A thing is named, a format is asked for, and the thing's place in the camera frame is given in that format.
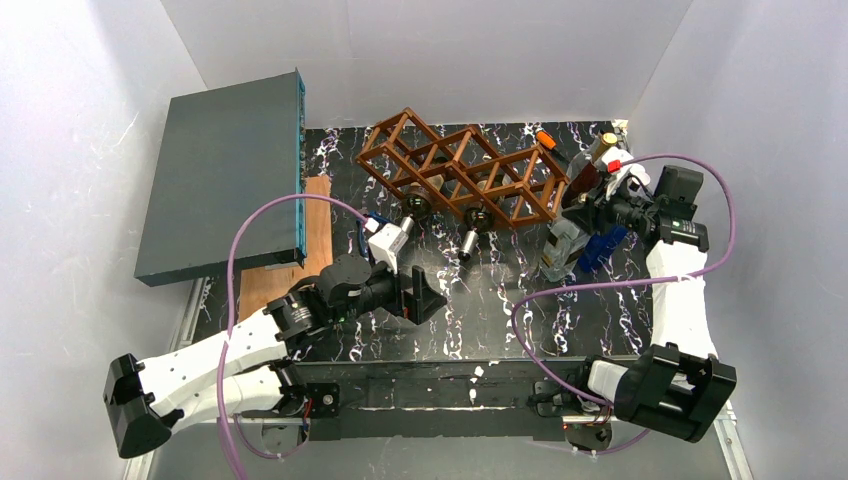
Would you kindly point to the dark grey box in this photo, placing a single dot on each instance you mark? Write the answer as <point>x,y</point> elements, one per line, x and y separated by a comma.
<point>225,152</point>

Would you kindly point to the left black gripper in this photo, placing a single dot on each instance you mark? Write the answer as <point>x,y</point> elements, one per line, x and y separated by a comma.
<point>406,296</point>

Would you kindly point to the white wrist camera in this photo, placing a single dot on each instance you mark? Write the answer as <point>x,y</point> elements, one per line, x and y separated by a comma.
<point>385,242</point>
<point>626,180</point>

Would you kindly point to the brown wooden wine rack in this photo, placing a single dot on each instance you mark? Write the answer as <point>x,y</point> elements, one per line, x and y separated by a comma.
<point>462,169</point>

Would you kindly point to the dark bottle gold cap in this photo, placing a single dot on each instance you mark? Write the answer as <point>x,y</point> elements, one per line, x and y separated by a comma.
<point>602,143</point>

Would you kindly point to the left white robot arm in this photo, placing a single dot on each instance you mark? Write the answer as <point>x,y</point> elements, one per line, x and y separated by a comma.
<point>250,367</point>

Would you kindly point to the blue square glass bottle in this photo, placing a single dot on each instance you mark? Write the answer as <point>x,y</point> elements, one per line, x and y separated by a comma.
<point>600,247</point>

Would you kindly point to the dark bottle silver cap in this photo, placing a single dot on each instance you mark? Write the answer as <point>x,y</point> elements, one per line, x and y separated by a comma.
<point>417,204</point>

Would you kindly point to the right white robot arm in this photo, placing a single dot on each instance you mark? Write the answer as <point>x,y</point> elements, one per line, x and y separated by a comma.
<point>678,385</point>

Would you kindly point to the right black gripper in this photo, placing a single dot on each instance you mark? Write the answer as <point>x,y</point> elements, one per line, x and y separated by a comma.
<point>597,214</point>

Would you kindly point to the brown wooden board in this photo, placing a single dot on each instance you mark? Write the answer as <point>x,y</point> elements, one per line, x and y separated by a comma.
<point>259,286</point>

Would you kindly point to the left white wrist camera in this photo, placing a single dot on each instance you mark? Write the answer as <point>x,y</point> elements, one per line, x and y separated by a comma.
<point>385,242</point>

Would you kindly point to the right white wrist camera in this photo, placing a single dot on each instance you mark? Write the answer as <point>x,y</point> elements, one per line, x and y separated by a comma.
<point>626,180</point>

